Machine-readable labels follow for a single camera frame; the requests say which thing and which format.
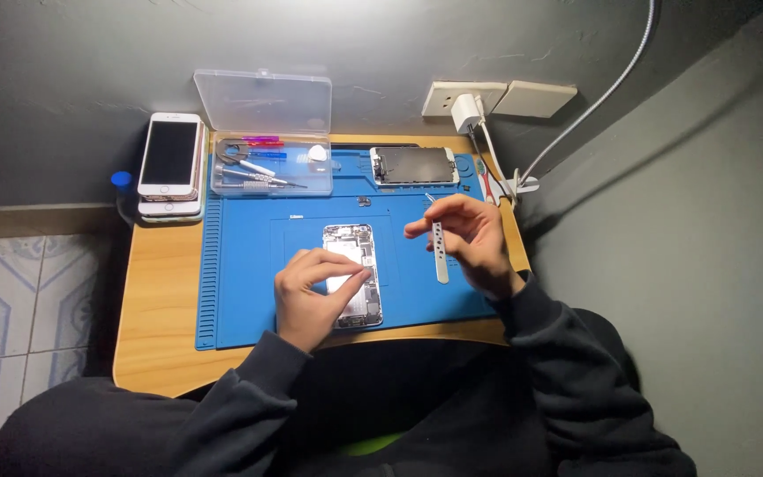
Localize person's left hand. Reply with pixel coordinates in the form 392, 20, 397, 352
274, 248, 373, 355

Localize person's right hand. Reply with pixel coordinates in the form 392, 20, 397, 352
403, 194, 527, 301

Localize silver metal tweezers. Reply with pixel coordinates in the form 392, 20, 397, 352
425, 193, 450, 286

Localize smartphone body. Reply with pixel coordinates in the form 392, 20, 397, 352
322, 223, 384, 330

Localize blue silicone repair mat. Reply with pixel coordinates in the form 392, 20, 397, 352
195, 149, 500, 351

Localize red and white tool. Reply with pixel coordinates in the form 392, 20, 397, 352
476, 158, 497, 204

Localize white lamp clamp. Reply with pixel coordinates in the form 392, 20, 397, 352
502, 168, 540, 208

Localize detached white phone screen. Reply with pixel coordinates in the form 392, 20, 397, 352
370, 146, 461, 186

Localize silver precision screwdriver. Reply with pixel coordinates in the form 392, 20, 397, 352
215, 166, 308, 189
217, 181, 287, 192

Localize white charger plug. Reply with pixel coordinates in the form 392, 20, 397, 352
450, 93, 486, 135

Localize green seat cushion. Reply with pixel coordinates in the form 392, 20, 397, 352
336, 432, 405, 458

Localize rose gold smartphone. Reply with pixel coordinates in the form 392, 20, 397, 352
146, 122, 207, 203

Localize silver lamp gooseneck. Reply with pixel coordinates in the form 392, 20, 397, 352
517, 0, 658, 188

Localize white smartphone with black screen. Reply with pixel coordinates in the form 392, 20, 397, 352
137, 112, 203, 198

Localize clear plastic tool box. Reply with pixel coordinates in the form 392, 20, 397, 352
193, 68, 335, 198

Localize bottle with blue cap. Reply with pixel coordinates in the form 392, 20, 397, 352
110, 171, 139, 227

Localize white charger cable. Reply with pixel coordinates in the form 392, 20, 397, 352
476, 117, 510, 200

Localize white handled tool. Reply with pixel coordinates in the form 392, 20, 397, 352
238, 159, 277, 178

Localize white wall socket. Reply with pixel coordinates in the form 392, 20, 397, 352
421, 80, 509, 119

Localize white wall switch plate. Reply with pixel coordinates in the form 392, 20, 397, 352
490, 80, 578, 119

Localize suction cup with metal ring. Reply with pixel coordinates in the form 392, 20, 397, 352
216, 140, 250, 165

